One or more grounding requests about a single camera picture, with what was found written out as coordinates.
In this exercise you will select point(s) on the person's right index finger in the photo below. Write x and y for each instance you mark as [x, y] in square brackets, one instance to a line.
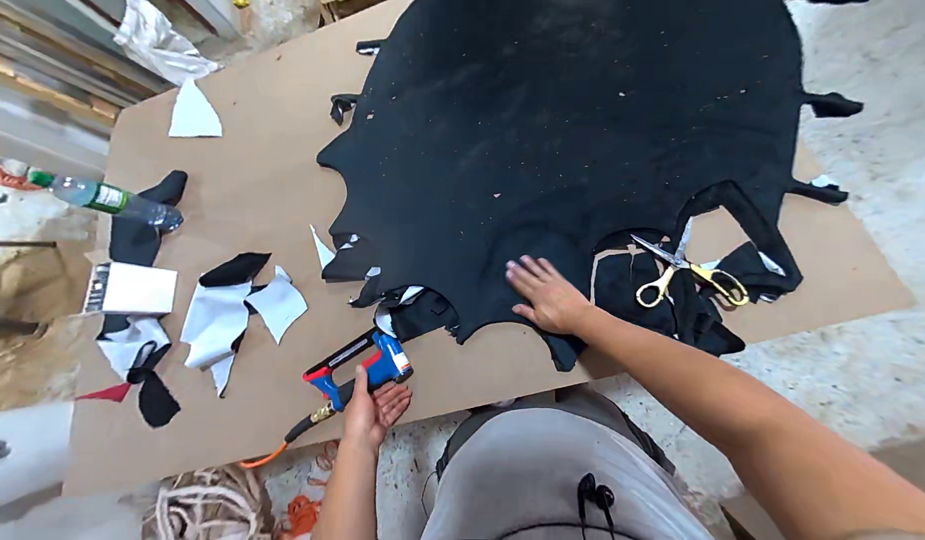
[520, 282]

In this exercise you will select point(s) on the person's right middle finger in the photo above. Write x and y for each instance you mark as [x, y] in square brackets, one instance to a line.
[524, 274]

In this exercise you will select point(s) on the blue red staple gun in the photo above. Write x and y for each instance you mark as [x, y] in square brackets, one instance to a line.
[387, 361]

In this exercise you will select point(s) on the brown cardboard sheet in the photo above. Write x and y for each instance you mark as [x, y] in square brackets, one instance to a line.
[267, 180]

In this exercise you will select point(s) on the person's left forearm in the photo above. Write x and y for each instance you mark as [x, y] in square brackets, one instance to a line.
[353, 491]

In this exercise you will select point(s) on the pile of black fabric scraps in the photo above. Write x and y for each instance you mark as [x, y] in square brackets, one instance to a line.
[691, 322]

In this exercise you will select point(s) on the black earphones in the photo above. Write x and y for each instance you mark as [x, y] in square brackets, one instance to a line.
[587, 489]

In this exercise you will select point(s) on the person's left fingers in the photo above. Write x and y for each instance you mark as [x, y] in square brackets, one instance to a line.
[395, 401]

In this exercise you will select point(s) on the person's left thumb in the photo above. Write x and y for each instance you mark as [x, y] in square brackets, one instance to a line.
[361, 384]

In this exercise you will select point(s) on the large black fabric cover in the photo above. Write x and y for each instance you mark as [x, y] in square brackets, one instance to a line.
[582, 135]

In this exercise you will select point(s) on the person's left hand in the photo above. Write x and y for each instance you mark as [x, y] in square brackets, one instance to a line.
[368, 417]

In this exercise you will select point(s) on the plastic bottle with green cap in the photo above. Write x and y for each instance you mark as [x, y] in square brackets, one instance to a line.
[109, 197]

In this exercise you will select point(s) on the long black fabric scrap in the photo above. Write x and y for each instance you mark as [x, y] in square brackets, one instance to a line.
[134, 238]

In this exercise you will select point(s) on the crumpled white black fabric scrap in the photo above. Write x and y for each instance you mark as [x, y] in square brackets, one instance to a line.
[124, 351]

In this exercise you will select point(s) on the black white folded scrap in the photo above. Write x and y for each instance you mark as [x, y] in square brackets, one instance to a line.
[422, 318]

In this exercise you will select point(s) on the white sheet-like panel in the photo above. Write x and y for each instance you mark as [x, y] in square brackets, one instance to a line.
[34, 442]

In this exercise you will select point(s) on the stack of wooden boards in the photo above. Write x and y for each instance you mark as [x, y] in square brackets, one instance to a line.
[57, 67]

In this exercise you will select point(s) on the dark metal pipe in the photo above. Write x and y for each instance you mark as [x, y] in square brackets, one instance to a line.
[9, 327]

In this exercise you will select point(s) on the person's right ring finger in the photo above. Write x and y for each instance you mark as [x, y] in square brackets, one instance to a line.
[534, 268]

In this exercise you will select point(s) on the pinkish net bundle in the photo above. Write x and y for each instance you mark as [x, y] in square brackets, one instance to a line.
[8, 174]

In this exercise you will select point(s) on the person's body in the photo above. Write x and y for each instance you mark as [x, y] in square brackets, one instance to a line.
[552, 480]

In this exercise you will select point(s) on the white triangular fabric scrap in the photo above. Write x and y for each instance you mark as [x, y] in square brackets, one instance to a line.
[194, 116]

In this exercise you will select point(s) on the small white box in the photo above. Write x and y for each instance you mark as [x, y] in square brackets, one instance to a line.
[141, 288]

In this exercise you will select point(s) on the black oval fabric scrap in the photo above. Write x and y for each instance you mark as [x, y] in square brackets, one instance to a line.
[157, 400]

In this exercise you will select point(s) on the red triangular fabric scrap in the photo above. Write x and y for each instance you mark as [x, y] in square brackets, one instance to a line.
[113, 392]

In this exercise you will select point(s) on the large white fabric scrap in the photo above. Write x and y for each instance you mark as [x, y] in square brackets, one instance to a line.
[214, 319]

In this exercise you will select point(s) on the person's right thumb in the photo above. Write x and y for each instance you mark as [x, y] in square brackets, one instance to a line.
[525, 310]

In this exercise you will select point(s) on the white four-cornered fabric scrap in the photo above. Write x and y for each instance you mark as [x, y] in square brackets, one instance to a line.
[279, 302]

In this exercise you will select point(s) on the narrow white fabric scrap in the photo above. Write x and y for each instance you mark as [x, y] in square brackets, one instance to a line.
[323, 253]

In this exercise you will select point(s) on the crumpled silvery plastic bag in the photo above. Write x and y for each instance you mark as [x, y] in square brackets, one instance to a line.
[156, 39]

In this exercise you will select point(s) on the person's right hand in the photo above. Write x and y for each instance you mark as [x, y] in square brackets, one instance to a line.
[561, 306]

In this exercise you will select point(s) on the person's right forearm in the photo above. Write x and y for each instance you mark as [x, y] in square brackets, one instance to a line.
[747, 416]

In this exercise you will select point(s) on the person's right little finger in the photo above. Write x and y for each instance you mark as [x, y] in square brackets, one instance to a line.
[548, 268]

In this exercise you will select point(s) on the thin dark rod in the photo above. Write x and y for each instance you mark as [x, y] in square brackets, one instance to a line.
[19, 244]

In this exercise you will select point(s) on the dark pointed fabric scrap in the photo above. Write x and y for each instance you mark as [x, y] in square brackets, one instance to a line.
[235, 269]

